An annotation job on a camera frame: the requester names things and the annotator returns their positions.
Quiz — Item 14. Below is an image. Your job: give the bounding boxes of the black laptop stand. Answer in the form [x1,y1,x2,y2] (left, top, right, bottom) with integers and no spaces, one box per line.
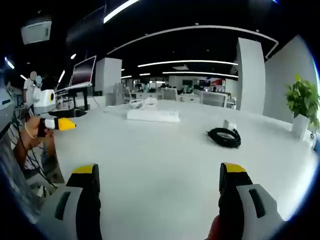
[55,86,89,111]

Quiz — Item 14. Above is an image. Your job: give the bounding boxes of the ceiling air conditioner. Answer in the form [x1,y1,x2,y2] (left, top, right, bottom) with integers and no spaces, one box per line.
[20,20,53,45]

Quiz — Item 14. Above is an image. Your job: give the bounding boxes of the white plant pot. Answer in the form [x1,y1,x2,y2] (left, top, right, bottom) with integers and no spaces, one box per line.
[291,114,311,141]

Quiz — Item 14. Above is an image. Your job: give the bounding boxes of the thin black cable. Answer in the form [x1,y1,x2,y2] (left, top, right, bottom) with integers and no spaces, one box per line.
[11,104,57,189]

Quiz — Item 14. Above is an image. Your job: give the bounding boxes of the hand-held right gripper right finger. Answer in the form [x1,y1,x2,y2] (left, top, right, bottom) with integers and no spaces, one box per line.
[218,162,286,240]

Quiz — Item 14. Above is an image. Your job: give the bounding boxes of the green potted plant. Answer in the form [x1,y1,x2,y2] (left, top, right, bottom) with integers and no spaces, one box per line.
[284,74,320,131]

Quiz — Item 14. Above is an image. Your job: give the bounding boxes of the white charger with black cable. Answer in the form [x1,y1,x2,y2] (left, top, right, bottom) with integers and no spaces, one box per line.
[205,119,242,149]

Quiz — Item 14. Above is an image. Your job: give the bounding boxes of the person's left hand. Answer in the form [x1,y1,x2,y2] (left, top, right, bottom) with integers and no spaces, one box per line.
[27,116,55,141]

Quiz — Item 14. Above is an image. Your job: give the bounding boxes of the white worn device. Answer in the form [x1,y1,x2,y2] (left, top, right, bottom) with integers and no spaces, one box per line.
[0,84,15,135]

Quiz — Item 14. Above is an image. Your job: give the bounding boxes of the coiled white cable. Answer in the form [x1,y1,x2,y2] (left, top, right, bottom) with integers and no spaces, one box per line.
[128,96,159,111]

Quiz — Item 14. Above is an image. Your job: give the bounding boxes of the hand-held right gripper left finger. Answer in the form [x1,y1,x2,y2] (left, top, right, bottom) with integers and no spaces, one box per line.
[36,163,103,240]

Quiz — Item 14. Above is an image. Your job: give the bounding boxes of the person's right hand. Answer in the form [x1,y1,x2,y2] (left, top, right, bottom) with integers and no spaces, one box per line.
[206,214,222,240]

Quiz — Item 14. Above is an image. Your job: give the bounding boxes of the person's grey striped clothing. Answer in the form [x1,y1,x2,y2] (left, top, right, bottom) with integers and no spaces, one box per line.
[0,133,42,227]

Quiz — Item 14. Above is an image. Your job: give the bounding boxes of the open silver laptop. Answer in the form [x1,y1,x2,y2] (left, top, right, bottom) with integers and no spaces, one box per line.
[55,55,98,91]

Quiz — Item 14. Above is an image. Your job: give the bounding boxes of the white desk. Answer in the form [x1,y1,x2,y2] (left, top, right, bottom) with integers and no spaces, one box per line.
[52,97,319,240]

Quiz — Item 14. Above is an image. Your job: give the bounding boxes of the white power strip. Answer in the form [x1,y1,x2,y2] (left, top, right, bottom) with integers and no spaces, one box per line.
[126,110,181,124]

